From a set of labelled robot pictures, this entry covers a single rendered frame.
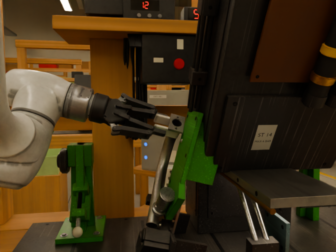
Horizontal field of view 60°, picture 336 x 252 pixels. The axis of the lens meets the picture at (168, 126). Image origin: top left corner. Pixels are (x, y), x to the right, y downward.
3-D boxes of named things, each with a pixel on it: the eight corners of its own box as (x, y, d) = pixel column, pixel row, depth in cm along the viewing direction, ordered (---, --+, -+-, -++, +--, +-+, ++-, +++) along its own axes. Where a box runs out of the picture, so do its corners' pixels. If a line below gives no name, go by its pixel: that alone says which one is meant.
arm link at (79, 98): (74, 75, 73) (98, 82, 74) (73, 99, 80) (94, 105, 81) (63, 101, 67) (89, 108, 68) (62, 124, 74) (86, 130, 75)
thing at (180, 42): (196, 83, 92) (196, 34, 90) (142, 83, 89) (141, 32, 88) (187, 85, 104) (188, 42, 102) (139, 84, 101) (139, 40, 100)
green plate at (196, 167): (208, 207, 68) (232, 121, 67) (174, 200, 67) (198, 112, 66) (196, 192, 79) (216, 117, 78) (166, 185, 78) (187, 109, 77)
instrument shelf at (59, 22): (337, 38, 96) (338, 26, 96) (52, 28, 83) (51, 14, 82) (293, 50, 121) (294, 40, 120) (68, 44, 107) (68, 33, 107)
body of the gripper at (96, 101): (88, 108, 69) (126, 118, 71) (96, 84, 74) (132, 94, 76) (85, 127, 75) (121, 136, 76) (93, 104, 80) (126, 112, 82)
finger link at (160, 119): (153, 122, 79) (153, 120, 80) (177, 128, 81) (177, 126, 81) (156, 115, 77) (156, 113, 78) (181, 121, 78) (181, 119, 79)
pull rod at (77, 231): (82, 239, 77) (81, 218, 77) (71, 239, 77) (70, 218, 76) (85, 229, 83) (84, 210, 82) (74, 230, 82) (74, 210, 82)
